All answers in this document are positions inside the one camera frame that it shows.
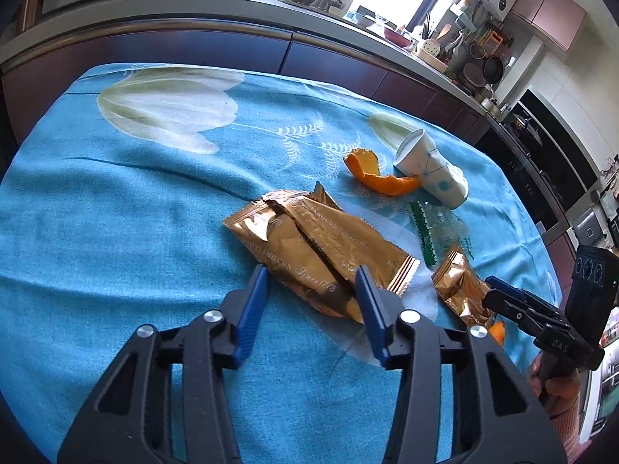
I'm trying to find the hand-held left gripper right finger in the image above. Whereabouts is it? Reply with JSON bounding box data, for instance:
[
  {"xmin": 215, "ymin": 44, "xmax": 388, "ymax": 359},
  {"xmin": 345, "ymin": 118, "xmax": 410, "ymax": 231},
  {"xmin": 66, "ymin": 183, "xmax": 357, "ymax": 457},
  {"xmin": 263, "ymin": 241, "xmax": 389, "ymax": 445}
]
[{"xmin": 354, "ymin": 266, "xmax": 569, "ymax": 464}]

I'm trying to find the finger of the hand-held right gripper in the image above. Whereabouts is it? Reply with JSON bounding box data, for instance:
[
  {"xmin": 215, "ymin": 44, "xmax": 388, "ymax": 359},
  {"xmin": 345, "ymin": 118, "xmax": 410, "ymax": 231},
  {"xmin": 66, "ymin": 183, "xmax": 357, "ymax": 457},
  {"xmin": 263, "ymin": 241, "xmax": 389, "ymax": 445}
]
[
  {"xmin": 485, "ymin": 275, "xmax": 568, "ymax": 323},
  {"xmin": 482, "ymin": 291, "xmax": 558, "ymax": 345}
]

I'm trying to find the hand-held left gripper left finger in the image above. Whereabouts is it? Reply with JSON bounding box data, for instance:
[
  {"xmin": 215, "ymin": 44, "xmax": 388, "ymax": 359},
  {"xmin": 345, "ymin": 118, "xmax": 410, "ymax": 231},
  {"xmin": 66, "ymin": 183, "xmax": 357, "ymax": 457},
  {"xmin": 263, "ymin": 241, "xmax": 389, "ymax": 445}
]
[{"xmin": 57, "ymin": 263, "xmax": 270, "ymax": 464}]

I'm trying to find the small gold foil wrapper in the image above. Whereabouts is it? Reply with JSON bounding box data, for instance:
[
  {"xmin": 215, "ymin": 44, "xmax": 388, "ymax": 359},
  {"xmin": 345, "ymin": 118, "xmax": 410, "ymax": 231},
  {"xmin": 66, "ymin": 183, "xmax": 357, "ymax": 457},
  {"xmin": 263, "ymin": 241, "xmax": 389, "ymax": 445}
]
[{"xmin": 432, "ymin": 244, "xmax": 497, "ymax": 329}]

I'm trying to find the large gold foil wrapper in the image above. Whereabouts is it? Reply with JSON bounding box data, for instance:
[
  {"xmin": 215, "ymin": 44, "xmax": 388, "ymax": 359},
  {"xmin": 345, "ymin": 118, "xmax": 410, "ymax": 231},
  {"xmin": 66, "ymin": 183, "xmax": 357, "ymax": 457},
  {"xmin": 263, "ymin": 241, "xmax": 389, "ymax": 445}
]
[{"xmin": 223, "ymin": 181, "xmax": 421, "ymax": 324}]

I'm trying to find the green clear plastic wrapper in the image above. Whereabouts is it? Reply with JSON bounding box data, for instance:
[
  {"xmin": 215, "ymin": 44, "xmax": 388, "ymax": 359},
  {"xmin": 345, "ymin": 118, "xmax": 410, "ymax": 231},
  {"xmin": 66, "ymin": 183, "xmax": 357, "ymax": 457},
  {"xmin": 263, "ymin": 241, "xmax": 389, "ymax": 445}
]
[{"xmin": 409, "ymin": 200, "xmax": 478, "ymax": 268}]

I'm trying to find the large orange peel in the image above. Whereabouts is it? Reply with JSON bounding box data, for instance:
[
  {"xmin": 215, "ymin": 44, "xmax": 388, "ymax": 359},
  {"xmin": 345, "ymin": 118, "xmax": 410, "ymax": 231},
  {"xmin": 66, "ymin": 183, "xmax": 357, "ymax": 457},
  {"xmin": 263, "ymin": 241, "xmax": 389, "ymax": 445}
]
[{"xmin": 344, "ymin": 148, "xmax": 422, "ymax": 197}]

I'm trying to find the dotted white paper cup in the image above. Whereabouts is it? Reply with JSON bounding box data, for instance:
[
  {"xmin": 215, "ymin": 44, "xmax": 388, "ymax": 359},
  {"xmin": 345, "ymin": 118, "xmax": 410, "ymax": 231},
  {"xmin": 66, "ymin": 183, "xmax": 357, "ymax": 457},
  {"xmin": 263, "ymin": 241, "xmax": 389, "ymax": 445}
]
[{"xmin": 394, "ymin": 129, "xmax": 470, "ymax": 210}]

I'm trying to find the person's right hand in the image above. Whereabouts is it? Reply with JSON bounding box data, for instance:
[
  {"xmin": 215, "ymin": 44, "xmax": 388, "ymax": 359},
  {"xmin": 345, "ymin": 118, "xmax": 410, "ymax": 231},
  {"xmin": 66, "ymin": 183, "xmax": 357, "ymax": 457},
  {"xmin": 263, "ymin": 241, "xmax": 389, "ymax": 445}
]
[{"xmin": 526, "ymin": 353, "xmax": 590, "ymax": 417}]

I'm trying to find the black built-in oven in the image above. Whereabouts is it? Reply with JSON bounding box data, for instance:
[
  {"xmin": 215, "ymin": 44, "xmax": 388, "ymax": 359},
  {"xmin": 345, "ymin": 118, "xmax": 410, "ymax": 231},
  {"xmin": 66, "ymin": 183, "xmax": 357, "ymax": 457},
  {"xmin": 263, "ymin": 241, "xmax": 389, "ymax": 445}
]
[{"xmin": 500, "ymin": 89, "xmax": 601, "ymax": 239}]

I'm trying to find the blue floral tablecloth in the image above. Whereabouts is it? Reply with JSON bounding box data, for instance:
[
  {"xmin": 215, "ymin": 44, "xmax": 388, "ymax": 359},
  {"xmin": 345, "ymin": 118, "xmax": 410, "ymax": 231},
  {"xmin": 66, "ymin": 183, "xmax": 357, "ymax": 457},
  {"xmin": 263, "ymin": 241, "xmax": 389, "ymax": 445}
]
[{"xmin": 0, "ymin": 62, "xmax": 564, "ymax": 464}]

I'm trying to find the hanging black pan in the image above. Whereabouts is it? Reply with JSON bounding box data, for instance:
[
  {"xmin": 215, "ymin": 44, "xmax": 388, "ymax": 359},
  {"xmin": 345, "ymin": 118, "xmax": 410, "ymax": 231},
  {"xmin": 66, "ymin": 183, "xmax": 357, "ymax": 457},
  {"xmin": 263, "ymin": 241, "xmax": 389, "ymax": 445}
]
[{"xmin": 484, "ymin": 55, "xmax": 506, "ymax": 89}]

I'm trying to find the utensil holder with utensils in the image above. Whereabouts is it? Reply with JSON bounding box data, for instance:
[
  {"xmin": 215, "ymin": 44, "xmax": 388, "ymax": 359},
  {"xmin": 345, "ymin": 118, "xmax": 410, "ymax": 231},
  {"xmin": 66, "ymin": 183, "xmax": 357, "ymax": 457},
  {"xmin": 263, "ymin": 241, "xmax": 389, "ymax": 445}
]
[{"xmin": 415, "ymin": 10, "xmax": 454, "ymax": 61}]

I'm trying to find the kitchen base cabinet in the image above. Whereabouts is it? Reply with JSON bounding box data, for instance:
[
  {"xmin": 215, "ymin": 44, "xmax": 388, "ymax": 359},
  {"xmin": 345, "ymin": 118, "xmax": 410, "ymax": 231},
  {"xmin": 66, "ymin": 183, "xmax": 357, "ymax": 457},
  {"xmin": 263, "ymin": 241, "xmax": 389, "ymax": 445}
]
[{"xmin": 0, "ymin": 0, "xmax": 500, "ymax": 142}]

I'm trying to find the red bowl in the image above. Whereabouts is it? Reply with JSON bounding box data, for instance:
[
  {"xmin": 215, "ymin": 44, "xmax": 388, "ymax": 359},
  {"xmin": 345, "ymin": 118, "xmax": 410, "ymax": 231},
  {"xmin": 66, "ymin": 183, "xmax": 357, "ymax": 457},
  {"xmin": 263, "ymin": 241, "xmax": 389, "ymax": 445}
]
[{"xmin": 384, "ymin": 26, "xmax": 413, "ymax": 46}]

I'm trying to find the pink wall cabinet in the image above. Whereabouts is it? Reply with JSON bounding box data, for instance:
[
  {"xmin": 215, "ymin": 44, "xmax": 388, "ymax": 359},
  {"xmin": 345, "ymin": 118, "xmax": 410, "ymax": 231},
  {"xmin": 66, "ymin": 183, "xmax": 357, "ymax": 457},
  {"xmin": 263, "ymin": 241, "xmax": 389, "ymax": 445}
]
[{"xmin": 513, "ymin": 0, "xmax": 589, "ymax": 52}]

